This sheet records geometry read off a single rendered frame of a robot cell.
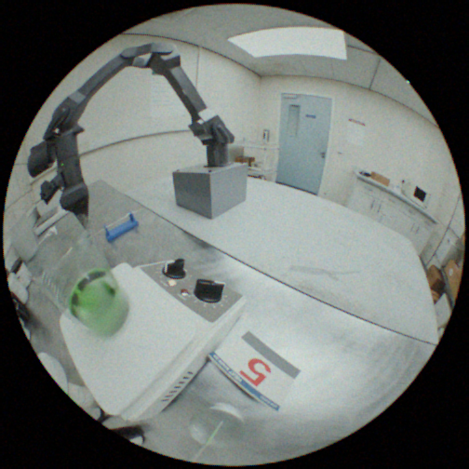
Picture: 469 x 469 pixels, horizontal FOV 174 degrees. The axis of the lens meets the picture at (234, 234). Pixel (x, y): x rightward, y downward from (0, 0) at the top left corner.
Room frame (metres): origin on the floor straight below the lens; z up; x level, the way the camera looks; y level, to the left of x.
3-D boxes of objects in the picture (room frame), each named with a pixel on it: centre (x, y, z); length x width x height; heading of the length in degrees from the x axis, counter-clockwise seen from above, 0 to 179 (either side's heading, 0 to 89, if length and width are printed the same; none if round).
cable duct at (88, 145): (1.22, 1.00, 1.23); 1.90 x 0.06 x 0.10; 145
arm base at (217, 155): (0.45, 0.05, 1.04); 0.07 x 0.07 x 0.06; 65
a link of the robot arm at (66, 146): (0.21, 0.34, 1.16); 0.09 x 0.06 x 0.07; 132
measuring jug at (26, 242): (0.10, 0.81, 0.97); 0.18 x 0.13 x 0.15; 91
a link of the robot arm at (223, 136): (0.45, 0.06, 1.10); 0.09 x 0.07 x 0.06; 42
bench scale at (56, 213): (0.35, 0.96, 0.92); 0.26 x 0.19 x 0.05; 150
